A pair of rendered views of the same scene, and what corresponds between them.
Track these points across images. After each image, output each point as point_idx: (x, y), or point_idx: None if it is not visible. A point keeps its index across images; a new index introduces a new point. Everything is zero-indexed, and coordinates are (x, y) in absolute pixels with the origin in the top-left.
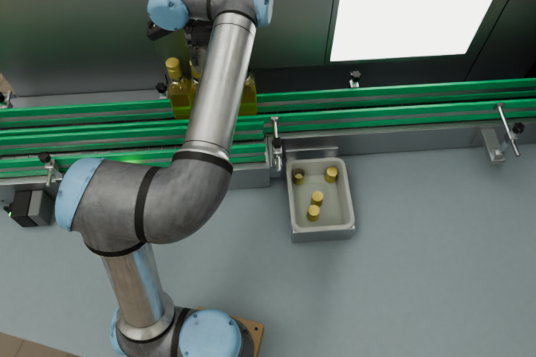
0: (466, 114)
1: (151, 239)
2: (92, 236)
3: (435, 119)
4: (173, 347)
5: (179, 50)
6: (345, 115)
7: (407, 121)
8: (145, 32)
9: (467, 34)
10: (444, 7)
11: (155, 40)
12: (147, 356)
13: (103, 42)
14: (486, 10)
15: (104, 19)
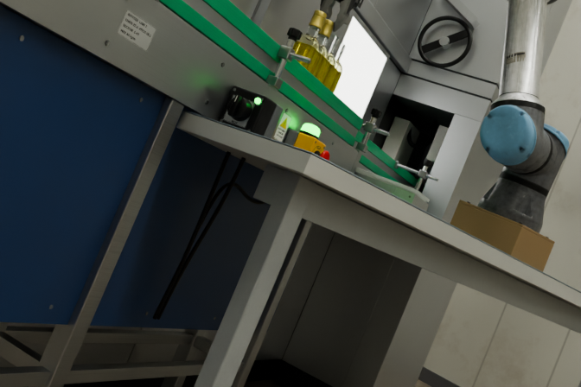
0: (384, 169)
1: None
2: None
3: (376, 168)
4: (545, 131)
5: (271, 31)
6: (357, 136)
7: (369, 163)
8: (254, 0)
9: (360, 114)
10: (363, 79)
11: None
12: (543, 138)
13: None
14: (372, 94)
15: None
